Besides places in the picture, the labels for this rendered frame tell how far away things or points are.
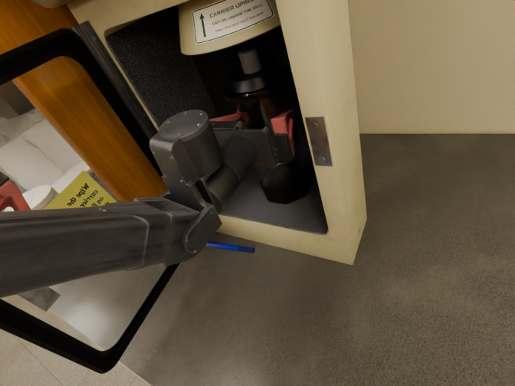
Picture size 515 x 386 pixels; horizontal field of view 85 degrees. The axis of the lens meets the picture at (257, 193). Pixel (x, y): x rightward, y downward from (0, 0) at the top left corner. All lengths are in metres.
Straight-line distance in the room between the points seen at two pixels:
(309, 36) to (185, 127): 0.15
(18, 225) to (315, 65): 0.27
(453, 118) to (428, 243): 0.36
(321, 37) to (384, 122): 0.55
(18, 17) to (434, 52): 0.71
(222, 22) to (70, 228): 0.26
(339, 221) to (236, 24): 0.29
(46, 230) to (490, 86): 0.77
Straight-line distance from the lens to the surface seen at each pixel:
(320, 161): 0.36
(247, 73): 0.45
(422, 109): 0.80
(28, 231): 0.25
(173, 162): 0.31
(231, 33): 0.36
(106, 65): 0.50
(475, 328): 0.50
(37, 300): 0.43
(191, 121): 0.32
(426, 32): 0.73
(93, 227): 0.27
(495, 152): 0.75
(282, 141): 0.41
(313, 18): 0.29
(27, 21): 0.53
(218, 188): 0.35
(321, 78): 0.30
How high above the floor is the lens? 1.39
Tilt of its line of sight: 39 degrees down
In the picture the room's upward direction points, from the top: 23 degrees counter-clockwise
